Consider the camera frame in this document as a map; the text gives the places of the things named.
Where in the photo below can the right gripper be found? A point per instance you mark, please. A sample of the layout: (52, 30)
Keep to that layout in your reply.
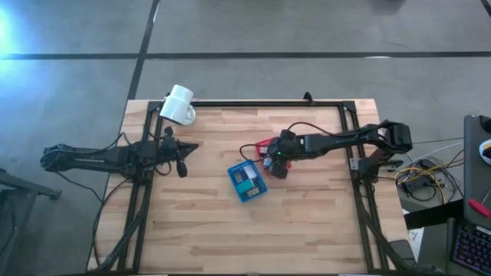
(282, 153)

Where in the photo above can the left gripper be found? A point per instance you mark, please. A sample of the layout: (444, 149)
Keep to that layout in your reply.
(165, 151)

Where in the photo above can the red plastic basket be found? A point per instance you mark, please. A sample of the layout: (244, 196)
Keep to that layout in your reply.
(262, 144)

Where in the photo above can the blue plastic basket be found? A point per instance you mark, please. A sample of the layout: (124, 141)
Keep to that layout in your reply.
(261, 188)

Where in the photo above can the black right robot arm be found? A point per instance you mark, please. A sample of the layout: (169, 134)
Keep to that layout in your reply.
(333, 142)

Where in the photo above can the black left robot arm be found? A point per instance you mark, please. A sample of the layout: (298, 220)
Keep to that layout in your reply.
(92, 159)

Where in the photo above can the white cylindrical spot lamp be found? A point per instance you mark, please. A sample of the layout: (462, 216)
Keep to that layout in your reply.
(176, 105)

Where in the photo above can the black clamp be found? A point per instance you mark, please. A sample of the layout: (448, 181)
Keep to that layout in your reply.
(308, 98)

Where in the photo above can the black flat pad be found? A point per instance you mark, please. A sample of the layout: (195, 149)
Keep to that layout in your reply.
(403, 251)

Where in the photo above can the white paper sheet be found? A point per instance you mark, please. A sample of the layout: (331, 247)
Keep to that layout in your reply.
(416, 237)

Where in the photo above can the black desk crossbar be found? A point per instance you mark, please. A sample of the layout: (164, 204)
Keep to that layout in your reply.
(433, 214)

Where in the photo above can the grey metal stand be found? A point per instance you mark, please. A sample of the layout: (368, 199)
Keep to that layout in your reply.
(23, 184)

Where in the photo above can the dark grey side desk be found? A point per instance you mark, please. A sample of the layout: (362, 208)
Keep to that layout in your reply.
(473, 184)

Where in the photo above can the white blue yellow object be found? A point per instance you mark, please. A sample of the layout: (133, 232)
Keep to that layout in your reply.
(486, 151)

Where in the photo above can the black computer mouse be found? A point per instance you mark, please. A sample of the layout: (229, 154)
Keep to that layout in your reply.
(487, 123)

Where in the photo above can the backlit keyboard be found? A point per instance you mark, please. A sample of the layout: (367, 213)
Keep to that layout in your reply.
(473, 249)

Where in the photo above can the black aluminium table frame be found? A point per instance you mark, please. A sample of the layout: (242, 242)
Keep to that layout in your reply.
(268, 103)

